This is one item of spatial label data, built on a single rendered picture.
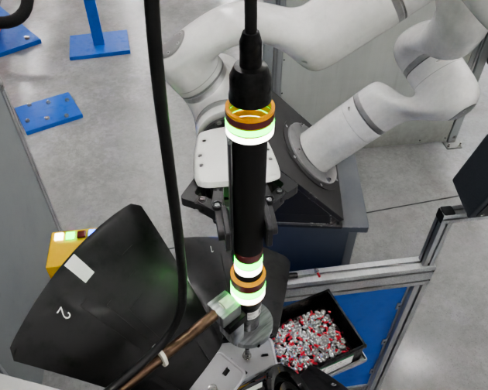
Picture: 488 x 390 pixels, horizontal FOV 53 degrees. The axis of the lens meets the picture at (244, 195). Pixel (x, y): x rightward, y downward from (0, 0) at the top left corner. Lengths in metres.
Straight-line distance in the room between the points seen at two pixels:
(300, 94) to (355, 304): 1.47
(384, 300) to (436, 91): 0.62
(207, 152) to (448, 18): 0.53
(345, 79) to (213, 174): 2.15
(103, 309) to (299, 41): 0.40
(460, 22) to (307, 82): 1.73
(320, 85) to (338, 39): 2.00
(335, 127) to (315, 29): 0.59
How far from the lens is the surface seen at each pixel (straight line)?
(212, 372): 0.69
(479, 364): 2.31
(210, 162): 0.58
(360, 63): 2.66
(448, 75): 1.16
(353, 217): 1.33
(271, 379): 0.69
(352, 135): 1.22
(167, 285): 0.64
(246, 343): 0.68
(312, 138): 1.25
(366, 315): 1.52
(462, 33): 0.97
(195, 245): 0.91
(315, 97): 2.69
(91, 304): 0.60
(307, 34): 0.65
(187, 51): 0.64
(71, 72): 3.89
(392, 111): 1.18
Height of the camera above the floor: 1.89
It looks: 45 degrees down
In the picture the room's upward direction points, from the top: straight up
